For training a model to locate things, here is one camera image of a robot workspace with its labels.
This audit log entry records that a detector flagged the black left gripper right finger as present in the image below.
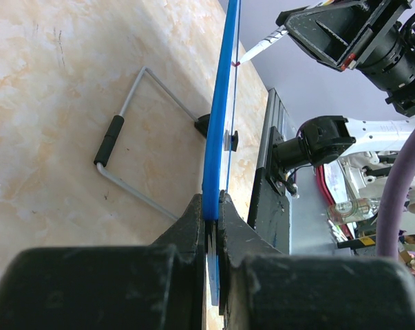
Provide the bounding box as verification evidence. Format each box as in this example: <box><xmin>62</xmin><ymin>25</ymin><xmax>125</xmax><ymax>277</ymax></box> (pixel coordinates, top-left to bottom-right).
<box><xmin>217</xmin><ymin>192</ymin><xmax>415</xmax><ymax>329</ymax></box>

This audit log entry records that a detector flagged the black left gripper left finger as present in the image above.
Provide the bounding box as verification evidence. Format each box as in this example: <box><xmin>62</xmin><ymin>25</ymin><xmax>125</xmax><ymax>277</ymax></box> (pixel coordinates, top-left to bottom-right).
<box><xmin>0</xmin><ymin>194</ymin><xmax>206</xmax><ymax>329</ymax></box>

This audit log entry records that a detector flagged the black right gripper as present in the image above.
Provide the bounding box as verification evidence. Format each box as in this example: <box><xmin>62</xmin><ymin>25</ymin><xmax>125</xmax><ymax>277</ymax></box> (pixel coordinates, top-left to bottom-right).
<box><xmin>275</xmin><ymin>1</ymin><xmax>412</xmax><ymax>72</ymax></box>

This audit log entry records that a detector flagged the magenta capped whiteboard marker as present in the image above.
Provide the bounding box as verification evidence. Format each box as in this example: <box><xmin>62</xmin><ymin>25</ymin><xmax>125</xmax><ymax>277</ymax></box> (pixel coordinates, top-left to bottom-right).
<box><xmin>232</xmin><ymin>0</ymin><xmax>335</xmax><ymax>67</ymax></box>

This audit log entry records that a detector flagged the blue framed whiteboard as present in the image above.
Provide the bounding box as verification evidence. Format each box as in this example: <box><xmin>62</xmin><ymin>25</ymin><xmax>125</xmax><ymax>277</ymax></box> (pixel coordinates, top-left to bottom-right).
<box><xmin>94</xmin><ymin>1</ymin><xmax>241</xmax><ymax>306</ymax></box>

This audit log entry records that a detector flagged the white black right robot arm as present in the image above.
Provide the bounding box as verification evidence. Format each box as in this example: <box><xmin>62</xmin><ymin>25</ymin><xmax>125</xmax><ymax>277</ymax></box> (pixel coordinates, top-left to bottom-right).
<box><xmin>273</xmin><ymin>1</ymin><xmax>415</xmax><ymax>125</ymax></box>

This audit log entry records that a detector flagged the clear bottle in background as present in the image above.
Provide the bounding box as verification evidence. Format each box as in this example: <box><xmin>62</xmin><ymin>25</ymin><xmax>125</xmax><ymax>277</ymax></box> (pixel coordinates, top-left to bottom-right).
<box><xmin>327</xmin><ymin>198</ymin><xmax>381</xmax><ymax>225</ymax></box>

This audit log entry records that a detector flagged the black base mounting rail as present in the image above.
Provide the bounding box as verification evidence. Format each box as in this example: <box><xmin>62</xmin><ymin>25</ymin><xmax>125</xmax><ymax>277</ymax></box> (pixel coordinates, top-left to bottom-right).
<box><xmin>247</xmin><ymin>126</ymin><xmax>291</xmax><ymax>254</ymax></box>

